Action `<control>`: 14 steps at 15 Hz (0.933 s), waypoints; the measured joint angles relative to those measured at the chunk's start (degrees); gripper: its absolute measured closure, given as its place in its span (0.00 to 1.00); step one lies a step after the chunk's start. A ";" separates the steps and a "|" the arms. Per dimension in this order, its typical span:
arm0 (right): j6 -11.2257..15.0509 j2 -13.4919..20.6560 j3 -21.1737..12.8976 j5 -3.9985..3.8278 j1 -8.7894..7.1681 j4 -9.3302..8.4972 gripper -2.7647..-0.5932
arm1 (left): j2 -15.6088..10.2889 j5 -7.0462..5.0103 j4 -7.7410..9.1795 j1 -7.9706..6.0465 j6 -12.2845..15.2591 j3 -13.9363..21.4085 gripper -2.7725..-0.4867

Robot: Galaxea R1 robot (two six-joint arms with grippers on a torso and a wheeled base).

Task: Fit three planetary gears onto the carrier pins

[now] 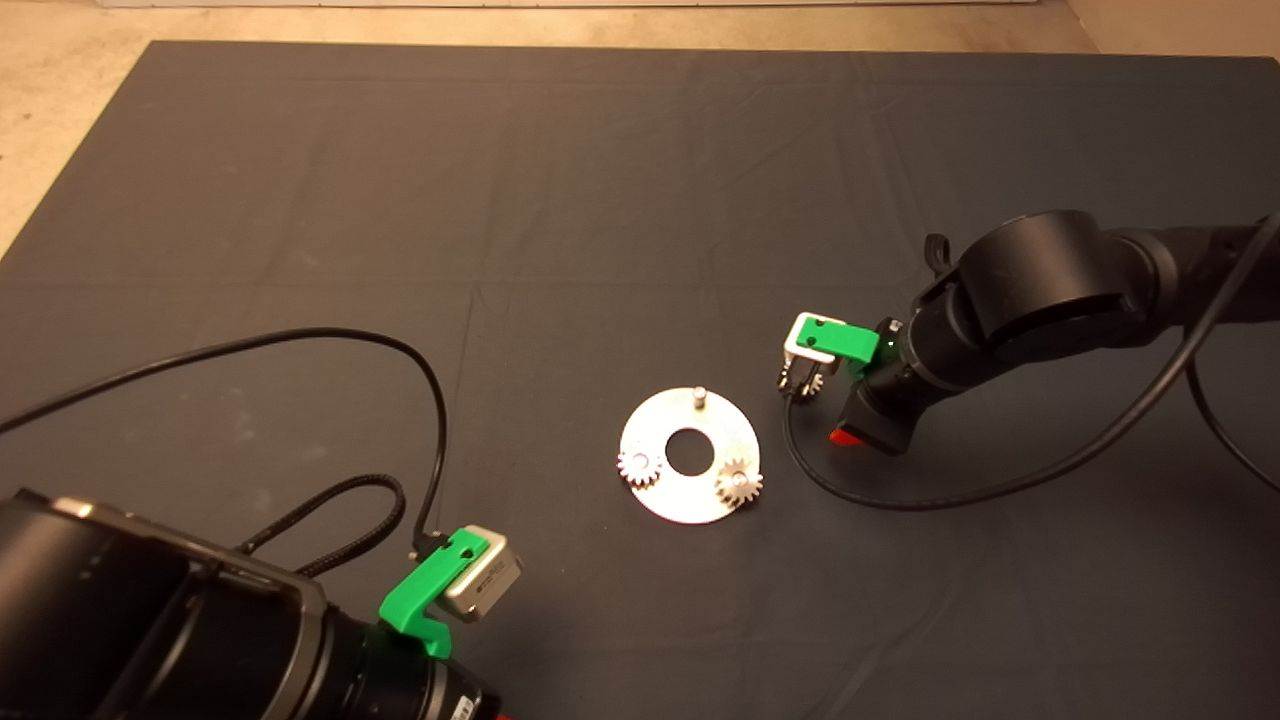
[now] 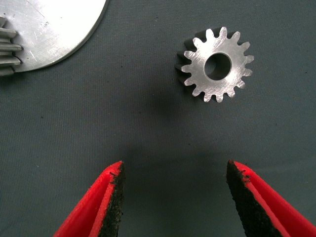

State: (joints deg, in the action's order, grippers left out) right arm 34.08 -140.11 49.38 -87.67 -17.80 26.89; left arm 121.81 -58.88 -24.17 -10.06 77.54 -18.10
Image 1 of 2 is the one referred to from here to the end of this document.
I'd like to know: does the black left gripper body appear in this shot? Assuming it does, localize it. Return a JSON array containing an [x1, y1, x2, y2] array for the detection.
[[330, 610, 504, 720]]

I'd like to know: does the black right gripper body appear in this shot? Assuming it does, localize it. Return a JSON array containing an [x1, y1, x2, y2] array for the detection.
[[845, 318, 961, 456]]

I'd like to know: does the round metal carrier plate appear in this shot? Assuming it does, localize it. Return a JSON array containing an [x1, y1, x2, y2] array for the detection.
[[619, 386, 762, 525]]

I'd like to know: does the dark grey table cloth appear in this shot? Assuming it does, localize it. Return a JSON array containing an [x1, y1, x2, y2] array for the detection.
[[0, 40, 1280, 720]]

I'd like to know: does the black right camera cable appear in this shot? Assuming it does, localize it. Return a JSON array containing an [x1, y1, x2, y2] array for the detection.
[[778, 210, 1280, 513]]

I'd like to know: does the black camera cable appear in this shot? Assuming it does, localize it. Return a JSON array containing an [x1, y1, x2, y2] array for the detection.
[[778, 210, 1280, 513], [0, 328, 449, 559]]

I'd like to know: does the silver right camera box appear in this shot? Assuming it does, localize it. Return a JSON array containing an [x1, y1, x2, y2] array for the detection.
[[782, 312, 846, 366]]

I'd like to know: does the silver camera box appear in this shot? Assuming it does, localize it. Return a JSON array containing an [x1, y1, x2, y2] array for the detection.
[[440, 525, 524, 624], [782, 312, 846, 366]]

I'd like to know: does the green left camera mount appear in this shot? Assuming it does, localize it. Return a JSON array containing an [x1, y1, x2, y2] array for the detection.
[[379, 530, 491, 659]]

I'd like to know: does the silver left camera box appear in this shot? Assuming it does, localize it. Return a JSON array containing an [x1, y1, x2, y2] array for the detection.
[[440, 525, 524, 624]]

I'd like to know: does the black left camera cable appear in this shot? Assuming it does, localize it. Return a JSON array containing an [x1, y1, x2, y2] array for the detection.
[[0, 328, 449, 559]]

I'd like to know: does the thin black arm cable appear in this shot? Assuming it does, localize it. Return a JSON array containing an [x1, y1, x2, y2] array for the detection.
[[1185, 355, 1280, 493]]

